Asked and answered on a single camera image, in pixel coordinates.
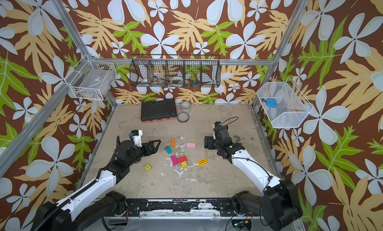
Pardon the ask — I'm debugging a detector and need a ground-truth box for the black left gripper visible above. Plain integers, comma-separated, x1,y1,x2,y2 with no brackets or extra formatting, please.
127,139,161,168

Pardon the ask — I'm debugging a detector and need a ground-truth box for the pink rectangular block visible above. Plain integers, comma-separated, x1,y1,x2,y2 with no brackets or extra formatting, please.
186,142,196,148

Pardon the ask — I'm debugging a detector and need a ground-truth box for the yellow red striped block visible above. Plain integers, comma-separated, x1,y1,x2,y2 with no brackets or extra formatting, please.
197,158,208,166

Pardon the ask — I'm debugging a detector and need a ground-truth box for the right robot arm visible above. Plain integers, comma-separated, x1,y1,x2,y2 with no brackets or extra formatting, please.
204,121,303,231

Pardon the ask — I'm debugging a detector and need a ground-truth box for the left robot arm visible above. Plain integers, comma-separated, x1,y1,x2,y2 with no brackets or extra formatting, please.
31,134,161,231

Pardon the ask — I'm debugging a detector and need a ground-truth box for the teal triangular block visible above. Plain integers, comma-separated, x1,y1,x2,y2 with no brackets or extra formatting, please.
165,146,173,154

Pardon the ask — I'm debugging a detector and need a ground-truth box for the magenta block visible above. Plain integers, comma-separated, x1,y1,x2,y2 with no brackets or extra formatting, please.
171,155,178,166

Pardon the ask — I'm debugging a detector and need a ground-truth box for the small yellow block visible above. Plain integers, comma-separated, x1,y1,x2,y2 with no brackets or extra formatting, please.
181,161,188,169

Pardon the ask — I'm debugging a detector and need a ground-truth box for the yellow green cube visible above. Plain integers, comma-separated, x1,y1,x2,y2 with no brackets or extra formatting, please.
144,164,152,172

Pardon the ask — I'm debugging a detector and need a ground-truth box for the black red tool case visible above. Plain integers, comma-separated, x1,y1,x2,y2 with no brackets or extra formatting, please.
141,98,178,122

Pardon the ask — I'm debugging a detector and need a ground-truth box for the brown tape roll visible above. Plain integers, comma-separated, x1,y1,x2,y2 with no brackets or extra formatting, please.
177,112,190,123

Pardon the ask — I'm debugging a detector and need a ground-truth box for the clear tape roll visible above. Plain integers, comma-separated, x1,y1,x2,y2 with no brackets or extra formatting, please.
180,101,192,113

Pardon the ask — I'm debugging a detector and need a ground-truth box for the white tape roll in basket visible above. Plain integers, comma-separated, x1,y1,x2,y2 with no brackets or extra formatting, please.
170,76,184,84

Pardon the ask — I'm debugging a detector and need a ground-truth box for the blue object in basket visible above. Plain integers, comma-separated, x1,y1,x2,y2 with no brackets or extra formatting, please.
261,98,277,108

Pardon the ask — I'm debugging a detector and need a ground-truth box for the white mesh basket right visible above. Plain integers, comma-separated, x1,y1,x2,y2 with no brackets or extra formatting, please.
257,79,314,129

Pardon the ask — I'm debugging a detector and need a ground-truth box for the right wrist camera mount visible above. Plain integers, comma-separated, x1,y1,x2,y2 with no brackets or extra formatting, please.
213,121,222,130

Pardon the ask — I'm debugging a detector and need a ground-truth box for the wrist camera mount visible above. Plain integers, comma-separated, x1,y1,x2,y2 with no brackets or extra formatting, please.
129,130,143,147
213,121,222,130

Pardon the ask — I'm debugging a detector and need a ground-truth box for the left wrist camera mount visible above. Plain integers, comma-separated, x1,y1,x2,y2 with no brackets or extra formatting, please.
129,130,143,147

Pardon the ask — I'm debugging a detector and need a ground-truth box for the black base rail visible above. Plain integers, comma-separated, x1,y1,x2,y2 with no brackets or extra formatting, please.
125,198,261,217

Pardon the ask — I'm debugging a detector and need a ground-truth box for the black wire wall basket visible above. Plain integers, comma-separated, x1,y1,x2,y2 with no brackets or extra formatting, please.
128,54,221,87

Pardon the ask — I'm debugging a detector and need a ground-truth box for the white wire basket left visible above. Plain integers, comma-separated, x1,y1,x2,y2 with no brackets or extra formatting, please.
65,55,116,100

